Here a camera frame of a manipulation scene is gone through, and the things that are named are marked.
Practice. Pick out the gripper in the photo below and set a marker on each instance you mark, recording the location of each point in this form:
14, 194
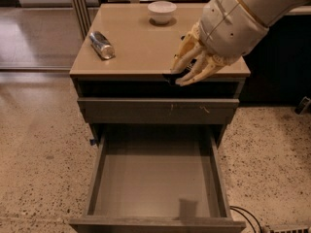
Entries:
230, 26

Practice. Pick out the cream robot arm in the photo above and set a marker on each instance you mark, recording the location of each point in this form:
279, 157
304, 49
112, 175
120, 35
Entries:
267, 12

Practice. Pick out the grey drawer cabinet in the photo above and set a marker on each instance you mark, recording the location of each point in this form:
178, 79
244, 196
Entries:
144, 51

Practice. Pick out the closed grey top drawer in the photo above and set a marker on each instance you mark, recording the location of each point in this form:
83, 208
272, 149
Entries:
158, 110

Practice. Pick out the open grey middle drawer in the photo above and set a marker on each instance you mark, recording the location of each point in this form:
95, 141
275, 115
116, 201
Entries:
157, 179

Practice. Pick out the white ceramic bowl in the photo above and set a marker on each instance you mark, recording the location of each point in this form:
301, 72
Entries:
161, 12

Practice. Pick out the silver metal can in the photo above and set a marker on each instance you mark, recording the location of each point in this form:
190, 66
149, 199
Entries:
101, 45

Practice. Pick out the small dark floor device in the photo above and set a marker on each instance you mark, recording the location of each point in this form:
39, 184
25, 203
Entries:
303, 105

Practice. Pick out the floor power strip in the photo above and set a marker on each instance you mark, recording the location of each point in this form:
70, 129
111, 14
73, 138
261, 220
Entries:
286, 228

